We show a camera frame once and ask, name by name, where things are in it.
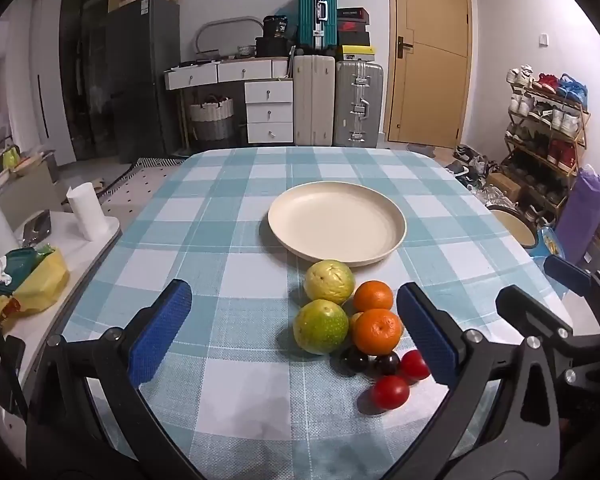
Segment red tomato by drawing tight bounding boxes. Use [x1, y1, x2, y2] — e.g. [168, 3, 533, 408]
[399, 350, 430, 382]
[370, 375, 411, 411]

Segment dark plum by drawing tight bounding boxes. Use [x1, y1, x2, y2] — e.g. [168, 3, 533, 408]
[372, 352, 401, 376]
[340, 346, 370, 374]

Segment large orange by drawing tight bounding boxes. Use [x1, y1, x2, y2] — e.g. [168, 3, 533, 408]
[352, 309, 403, 356]

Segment small orange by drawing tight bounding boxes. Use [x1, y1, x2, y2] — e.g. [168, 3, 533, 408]
[352, 281, 393, 312]

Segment green yellow citrus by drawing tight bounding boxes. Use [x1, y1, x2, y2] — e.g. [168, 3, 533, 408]
[292, 299, 349, 356]
[303, 260, 355, 304]

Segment brown longan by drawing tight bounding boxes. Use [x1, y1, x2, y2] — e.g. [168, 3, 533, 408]
[349, 312, 364, 330]

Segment purple bag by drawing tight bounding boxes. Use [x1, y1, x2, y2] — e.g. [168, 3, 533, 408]
[555, 165, 600, 264]

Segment cream bowl on floor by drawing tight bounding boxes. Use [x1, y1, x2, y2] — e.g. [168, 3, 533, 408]
[488, 205, 539, 250]

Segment yellow green plastic bag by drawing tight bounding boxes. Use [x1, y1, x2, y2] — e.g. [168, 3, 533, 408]
[0, 245, 70, 322]

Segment white side table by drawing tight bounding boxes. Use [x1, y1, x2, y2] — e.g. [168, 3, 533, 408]
[0, 211, 120, 385]

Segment wooden shoe rack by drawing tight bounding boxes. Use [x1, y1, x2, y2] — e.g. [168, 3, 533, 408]
[500, 82, 591, 223]

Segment teal checked tablecloth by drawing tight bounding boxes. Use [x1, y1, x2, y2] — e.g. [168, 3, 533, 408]
[64, 148, 566, 479]

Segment cream round plate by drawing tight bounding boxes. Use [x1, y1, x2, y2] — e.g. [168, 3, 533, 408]
[266, 181, 407, 268]

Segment white paper towel roll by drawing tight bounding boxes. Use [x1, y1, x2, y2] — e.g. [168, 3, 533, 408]
[66, 182, 107, 242]

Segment silver hard suitcase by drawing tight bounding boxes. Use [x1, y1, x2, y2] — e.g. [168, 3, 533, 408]
[332, 61, 384, 148]

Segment beige hard suitcase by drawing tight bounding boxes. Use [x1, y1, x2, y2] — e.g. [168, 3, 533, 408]
[292, 55, 336, 146]

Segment wooden door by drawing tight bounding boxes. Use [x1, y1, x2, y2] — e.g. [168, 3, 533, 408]
[385, 0, 472, 148]

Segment white drawer desk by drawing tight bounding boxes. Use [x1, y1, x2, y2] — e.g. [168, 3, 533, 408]
[164, 58, 294, 144]

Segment woven laundry basket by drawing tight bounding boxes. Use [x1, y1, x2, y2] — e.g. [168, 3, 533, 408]
[189, 94, 234, 142]

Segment stacked shoe boxes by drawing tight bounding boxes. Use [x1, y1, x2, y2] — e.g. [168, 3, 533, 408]
[337, 6, 375, 63]

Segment teal hard suitcase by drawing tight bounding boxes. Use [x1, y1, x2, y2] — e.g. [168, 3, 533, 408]
[298, 0, 338, 51]

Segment black refrigerator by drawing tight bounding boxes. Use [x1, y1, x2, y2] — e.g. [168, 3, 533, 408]
[106, 0, 181, 162]

